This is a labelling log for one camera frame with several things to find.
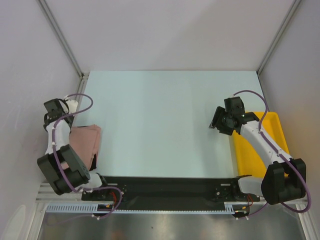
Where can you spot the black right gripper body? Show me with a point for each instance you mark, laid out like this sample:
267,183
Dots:
223,123

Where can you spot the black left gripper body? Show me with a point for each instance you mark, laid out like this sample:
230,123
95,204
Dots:
71,118

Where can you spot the pink t shirt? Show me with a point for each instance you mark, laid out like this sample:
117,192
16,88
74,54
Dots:
85,141

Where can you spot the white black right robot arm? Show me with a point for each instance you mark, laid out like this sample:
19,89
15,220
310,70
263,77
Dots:
285,177

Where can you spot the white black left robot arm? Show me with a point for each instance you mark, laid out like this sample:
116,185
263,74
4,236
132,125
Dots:
71,156

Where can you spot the yellow plastic tray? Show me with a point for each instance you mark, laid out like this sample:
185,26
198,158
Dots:
248,161

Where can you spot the folded black t shirt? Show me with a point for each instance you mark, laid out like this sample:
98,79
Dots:
93,165

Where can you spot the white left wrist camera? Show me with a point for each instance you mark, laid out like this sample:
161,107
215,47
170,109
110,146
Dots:
72,105

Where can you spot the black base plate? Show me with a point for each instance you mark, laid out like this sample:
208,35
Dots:
149,189

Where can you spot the left aluminium corner post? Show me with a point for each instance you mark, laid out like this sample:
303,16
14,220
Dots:
54,25

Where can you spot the aluminium corner post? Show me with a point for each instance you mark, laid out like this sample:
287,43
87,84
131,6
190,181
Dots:
279,34
54,25

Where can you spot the aluminium frame rail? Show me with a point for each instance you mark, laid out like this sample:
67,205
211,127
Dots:
222,194

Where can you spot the white slotted cable duct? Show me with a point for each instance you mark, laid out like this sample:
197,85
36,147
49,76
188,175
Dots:
101,209

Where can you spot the right aluminium corner post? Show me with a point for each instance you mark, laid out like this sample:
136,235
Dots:
279,34

